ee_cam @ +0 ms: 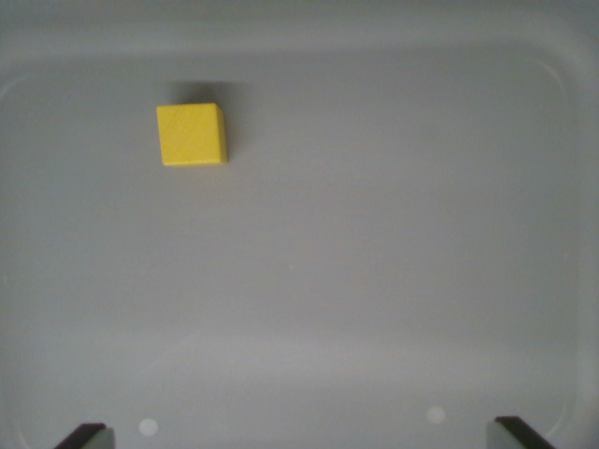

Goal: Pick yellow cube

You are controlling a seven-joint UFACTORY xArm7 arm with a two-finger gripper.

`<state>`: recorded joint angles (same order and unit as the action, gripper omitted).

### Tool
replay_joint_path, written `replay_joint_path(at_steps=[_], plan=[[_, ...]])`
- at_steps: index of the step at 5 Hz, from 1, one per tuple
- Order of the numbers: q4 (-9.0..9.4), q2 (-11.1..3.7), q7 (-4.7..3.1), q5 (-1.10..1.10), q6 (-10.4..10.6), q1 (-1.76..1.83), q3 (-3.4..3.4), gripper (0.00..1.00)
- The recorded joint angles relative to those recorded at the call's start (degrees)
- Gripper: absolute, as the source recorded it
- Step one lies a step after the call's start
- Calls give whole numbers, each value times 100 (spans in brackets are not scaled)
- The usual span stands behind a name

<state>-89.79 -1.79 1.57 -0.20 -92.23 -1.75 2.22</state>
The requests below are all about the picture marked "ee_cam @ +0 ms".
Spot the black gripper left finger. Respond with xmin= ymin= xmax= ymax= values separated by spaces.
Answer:
xmin=53 ymin=422 xmax=115 ymax=449

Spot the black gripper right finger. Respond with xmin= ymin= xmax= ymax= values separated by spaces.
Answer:
xmin=486 ymin=415 xmax=559 ymax=449

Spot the yellow wooden cube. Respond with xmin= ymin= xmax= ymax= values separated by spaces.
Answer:
xmin=155 ymin=102 xmax=230 ymax=167

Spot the white plastic bin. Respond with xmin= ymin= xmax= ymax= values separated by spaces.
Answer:
xmin=0 ymin=0 xmax=599 ymax=449

